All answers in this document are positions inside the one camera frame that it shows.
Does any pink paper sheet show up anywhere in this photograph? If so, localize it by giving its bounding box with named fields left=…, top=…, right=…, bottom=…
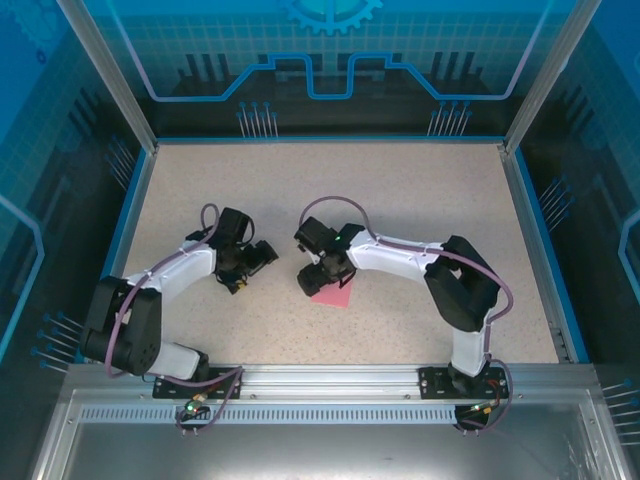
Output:
left=309, top=279, right=357, bottom=309

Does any steel sheet panel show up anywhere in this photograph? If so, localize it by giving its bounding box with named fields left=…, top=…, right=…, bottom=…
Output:
left=29, top=389, right=624, bottom=480

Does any aluminium mounting beam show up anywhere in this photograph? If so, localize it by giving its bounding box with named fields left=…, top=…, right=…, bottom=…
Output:
left=67, top=363, right=599, bottom=402

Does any blue table border strip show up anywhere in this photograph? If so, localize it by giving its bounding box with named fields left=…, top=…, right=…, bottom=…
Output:
left=152, top=134, right=507, bottom=147
left=73, top=147, right=157, bottom=365
left=502, top=147, right=592, bottom=365

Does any purple cable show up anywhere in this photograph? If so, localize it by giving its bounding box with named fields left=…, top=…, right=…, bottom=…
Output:
left=298, top=195, right=516, bottom=434
left=102, top=202, right=247, bottom=435

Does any slotted metal cable duct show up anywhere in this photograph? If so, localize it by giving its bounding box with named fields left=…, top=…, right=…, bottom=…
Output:
left=79, top=405, right=581, bottom=425

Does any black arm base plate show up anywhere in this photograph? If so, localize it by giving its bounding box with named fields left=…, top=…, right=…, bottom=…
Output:
left=418, top=364, right=506, bottom=401
left=152, top=365, right=246, bottom=401

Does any cable connector with green light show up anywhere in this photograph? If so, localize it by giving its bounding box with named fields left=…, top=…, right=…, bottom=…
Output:
left=467, top=398, right=504, bottom=417
left=180, top=392, right=210, bottom=417

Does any aluminium frame post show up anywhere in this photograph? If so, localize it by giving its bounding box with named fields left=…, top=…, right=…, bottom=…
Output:
left=501, top=0, right=604, bottom=154
left=55, top=0, right=160, bottom=154

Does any small metal side bracket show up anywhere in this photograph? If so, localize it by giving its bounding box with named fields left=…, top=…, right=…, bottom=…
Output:
left=551, top=324, right=571, bottom=364

